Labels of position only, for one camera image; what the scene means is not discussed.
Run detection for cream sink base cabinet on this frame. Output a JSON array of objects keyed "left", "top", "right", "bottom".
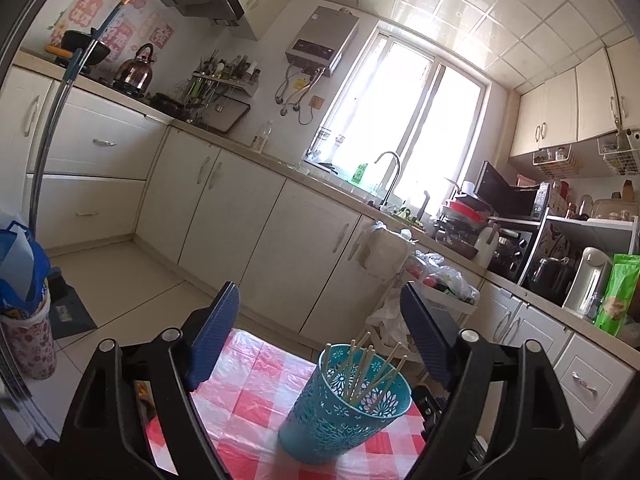
[{"left": 135, "top": 127, "right": 416, "bottom": 341}]

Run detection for black wok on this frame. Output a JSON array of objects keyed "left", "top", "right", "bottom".
[{"left": 45, "top": 30, "right": 111, "bottom": 68}]

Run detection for black toaster oven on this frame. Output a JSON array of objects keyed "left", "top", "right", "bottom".
[{"left": 487, "top": 227, "right": 536, "bottom": 283}]

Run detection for white counter shelf rack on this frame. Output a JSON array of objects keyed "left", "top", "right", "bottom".
[{"left": 517, "top": 214, "right": 640, "bottom": 307}]

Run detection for chrome sink faucet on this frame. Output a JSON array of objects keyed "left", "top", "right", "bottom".
[{"left": 374, "top": 151, "right": 402, "bottom": 207}]

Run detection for white electric thermo pot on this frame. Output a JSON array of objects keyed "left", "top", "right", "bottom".
[{"left": 562, "top": 246, "right": 613, "bottom": 317}]

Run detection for black cooking pot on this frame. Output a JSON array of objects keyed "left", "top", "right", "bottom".
[{"left": 527, "top": 256, "right": 576, "bottom": 302}]

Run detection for white storage cart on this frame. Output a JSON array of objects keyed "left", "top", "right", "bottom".
[{"left": 357, "top": 220, "right": 483, "bottom": 361}]

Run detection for teal perforated plastic basket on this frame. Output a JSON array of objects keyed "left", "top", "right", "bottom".
[{"left": 277, "top": 342, "right": 413, "bottom": 466}]

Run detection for red white checked tablecloth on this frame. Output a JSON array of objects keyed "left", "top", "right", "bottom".
[{"left": 142, "top": 327, "right": 428, "bottom": 480}]

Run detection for white wire hanging basket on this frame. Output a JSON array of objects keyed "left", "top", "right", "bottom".
[
  {"left": 597, "top": 130, "right": 640, "bottom": 177},
  {"left": 532, "top": 145, "right": 574, "bottom": 167}
]

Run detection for metal mop pole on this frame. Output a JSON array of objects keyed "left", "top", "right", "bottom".
[{"left": 27, "top": 0, "right": 133, "bottom": 233}]

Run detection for kitchen window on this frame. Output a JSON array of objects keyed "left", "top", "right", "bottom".
[{"left": 317, "top": 20, "right": 488, "bottom": 211}]

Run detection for cream drawer cabinet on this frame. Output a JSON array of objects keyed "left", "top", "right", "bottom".
[{"left": 0, "top": 65, "right": 168, "bottom": 251}]

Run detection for dark rectangular tray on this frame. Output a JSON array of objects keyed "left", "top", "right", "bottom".
[{"left": 202, "top": 100, "right": 251, "bottom": 134}]

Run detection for white plastic bag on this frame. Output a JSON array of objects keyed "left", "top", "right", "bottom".
[{"left": 367, "top": 301, "right": 417, "bottom": 347}]

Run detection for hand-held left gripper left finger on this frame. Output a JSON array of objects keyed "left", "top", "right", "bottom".
[{"left": 57, "top": 281, "right": 241, "bottom": 480}]

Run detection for stack of red dishes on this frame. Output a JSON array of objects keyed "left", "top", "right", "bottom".
[{"left": 440, "top": 197, "right": 489, "bottom": 227}]

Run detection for floral patterned trash bin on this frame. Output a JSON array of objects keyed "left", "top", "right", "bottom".
[{"left": 0, "top": 285, "right": 57, "bottom": 381}]

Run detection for bundle of bamboo chopsticks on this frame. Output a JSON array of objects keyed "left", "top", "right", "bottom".
[{"left": 322, "top": 331, "right": 408, "bottom": 406}]

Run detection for water heater hoses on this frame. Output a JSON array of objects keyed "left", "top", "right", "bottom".
[{"left": 275, "top": 66, "right": 326, "bottom": 127}]

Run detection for clear plastic bottle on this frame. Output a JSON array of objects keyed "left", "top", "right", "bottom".
[{"left": 250, "top": 120, "right": 275, "bottom": 154}]

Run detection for green snack bag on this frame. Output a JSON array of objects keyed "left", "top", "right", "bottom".
[{"left": 595, "top": 253, "right": 640, "bottom": 337}]

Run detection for clear bag of groceries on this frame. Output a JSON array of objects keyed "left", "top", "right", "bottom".
[{"left": 406, "top": 254, "right": 479, "bottom": 307}]

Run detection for black frying pan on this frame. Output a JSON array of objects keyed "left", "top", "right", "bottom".
[{"left": 150, "top": 91, "right": 203, "bottom": 117}]

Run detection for steel kettle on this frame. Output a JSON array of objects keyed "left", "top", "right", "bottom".
[{"left": 114, "top": 44, "right": 155, "bottom": 92}]

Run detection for blue plastic bag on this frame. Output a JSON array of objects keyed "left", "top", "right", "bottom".
[{"left": 0, "top": 220, "right": 51, "bottom": 311}]

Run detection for black microwave oven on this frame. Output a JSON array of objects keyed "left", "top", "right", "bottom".
[{"left": 472, "top": 160, "right": 551, "bottom": 222}]

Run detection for cream wall cabinets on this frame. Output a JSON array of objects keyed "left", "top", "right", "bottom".
[{"left": 507, "top": 35, "right": 640, "bottom": 158}]

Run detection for dark dustpan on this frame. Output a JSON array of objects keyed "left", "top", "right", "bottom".
[{"left": 47, "top": 267, "right": 98, "bottom": 341}]

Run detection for utensil drying rack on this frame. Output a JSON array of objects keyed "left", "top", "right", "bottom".
[{"left": 185, "top": 50, "right": 261, "bottom": 111}]

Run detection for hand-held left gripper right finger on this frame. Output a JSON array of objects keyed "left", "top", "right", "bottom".
[{"left": 399, "top": 281, "right": 582, "bottom": 480}]

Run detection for white plastic jug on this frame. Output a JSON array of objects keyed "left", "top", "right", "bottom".
[{"left": 472, "top": 230, "right": 501, "bottom": 269}]

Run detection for wall gas water heater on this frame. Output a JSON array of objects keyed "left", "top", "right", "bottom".
[{"left": 285, "top": 6, "right": 361, "bottom": 78}]

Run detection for pink wall stickers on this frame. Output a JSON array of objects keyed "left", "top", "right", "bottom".
[{"left": 47, "top": 0, "right": 176, "bottom": 51}]

